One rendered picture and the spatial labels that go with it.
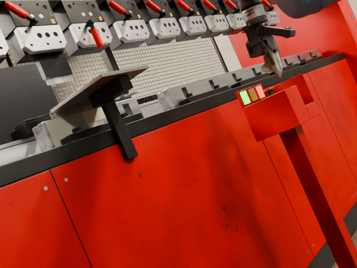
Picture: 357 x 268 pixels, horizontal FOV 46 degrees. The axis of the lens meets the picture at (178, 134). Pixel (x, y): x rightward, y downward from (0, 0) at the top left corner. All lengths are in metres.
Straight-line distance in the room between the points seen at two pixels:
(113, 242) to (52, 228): 0.17
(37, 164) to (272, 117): 0.73
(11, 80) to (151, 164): 0.85
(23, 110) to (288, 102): 1.09
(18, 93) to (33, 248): 1.00
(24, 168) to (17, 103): 0.86
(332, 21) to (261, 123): 1.81
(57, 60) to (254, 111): 0.65
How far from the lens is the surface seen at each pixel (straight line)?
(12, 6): 1.31
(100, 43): 1.43
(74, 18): 1.47
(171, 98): 1.62
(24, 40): 1.32
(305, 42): 3.18
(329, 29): 3.12
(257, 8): 1.49
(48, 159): 1.07
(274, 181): 1.77
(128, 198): 1.18
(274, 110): 1.36
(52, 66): 1.37
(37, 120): 1.49
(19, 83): 1.91
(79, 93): 1.17
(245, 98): 1.44
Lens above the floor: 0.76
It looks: 1 degrees up
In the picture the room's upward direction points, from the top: 24 degrees counter-clockwise
